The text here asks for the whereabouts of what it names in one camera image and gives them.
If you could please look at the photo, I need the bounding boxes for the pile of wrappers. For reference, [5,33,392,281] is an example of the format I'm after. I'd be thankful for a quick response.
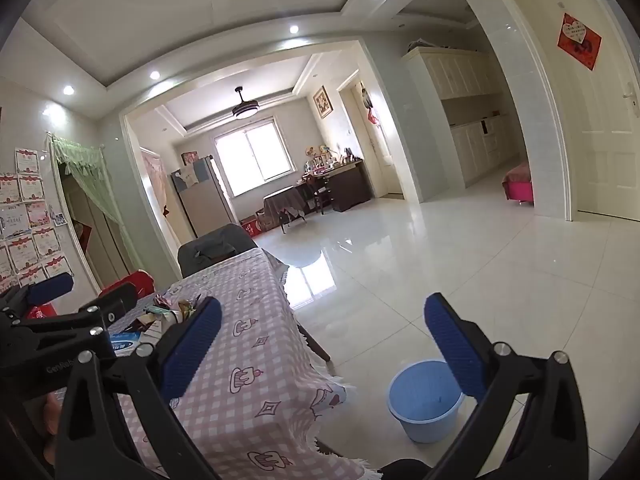
[135,292,206,341]

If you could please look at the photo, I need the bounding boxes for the red heart door poster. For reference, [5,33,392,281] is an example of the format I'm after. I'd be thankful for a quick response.
[557,12,602,72]

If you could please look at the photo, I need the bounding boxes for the pink upholstered stool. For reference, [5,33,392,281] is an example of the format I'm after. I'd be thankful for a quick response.
[502,161,535,207]

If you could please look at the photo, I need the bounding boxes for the clutter of desk items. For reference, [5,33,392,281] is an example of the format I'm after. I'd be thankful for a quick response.
[305,146,363,173]

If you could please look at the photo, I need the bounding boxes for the dark wooden desk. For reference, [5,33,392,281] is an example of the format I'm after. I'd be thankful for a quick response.
[302,160,373,213]

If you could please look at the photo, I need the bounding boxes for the white wall cabinets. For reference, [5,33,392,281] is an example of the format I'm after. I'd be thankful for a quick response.
[404,47,511,188]

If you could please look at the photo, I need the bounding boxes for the wall of red-trimmed certificates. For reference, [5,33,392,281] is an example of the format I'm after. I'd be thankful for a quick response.
[0,146,73,293]

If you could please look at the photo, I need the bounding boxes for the red plastic chair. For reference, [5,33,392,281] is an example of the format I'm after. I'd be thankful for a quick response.
[97,270,156,306]

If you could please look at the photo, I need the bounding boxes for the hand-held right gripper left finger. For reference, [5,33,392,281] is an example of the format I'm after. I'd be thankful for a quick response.
[54,296,223,480]

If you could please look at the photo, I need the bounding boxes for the wooden table leg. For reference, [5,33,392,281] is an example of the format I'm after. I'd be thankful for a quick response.
[295,322,332,363]
[315,437,351,458]

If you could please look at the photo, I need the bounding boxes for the dark covered chair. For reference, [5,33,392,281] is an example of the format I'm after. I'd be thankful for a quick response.
[177,223,261,278]

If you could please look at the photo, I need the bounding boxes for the pink checked tablecloth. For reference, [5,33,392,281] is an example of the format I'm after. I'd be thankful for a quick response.
[117,247,381,480]

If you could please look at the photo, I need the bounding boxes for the hanging door ornament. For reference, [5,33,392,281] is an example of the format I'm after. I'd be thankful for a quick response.
[359,87,378,123]

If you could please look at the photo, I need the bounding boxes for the person's left hand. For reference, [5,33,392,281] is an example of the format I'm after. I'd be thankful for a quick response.
[40,390,65,438]

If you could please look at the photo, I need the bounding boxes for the person's dark trouser leg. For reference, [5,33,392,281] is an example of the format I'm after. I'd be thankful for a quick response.
[377,457,436,480]

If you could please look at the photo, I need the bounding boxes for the framed wall picture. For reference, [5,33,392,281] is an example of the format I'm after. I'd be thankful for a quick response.
[313,85,333,120]

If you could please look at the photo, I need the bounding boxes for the ceiling fan lamp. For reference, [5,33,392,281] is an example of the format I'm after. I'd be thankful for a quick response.
[231,86,262,121]

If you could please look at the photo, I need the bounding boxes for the white panel door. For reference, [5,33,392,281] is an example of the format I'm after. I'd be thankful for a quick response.
[505,0,640,221]

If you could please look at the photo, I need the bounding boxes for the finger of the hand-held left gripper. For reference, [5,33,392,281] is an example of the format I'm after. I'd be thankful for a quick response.
[0,272,75,321]
[10,282,139,339]

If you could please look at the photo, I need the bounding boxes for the light blue plastic bucket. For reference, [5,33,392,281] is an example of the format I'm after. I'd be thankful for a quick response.
[388,359,465,444]

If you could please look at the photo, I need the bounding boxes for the round table with brown cloth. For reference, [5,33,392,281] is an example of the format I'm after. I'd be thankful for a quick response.
[262,186,307,233]

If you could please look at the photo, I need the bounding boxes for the bright window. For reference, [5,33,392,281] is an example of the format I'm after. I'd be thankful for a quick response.
[214,117,296,196]

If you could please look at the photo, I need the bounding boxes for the green lace door curtain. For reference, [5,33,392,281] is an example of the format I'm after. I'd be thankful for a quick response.
[48,132,132,281]

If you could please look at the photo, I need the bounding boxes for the silver refrigerator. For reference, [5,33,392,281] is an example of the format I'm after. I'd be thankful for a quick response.
[171,156,233,238]

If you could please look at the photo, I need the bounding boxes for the pink door curtain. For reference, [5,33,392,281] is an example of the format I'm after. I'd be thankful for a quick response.
[140,146,173,221]

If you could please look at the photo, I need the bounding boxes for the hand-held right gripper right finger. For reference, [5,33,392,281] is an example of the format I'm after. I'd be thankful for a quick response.
[424,292,590,480]

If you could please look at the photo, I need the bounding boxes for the dark wooden desk chair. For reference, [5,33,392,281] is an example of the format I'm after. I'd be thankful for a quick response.
[306,175,328,216]

